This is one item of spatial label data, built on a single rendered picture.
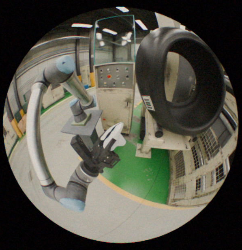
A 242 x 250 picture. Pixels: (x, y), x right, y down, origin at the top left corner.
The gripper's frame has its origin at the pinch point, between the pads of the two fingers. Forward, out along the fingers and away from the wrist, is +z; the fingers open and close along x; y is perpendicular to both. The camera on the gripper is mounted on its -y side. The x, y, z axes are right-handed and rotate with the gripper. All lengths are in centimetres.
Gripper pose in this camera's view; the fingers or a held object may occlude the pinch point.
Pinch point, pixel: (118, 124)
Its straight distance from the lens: 22.8
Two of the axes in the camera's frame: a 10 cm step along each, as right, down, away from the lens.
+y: 6.7, 5.4, 5.1
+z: 6.3, -7.8, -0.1
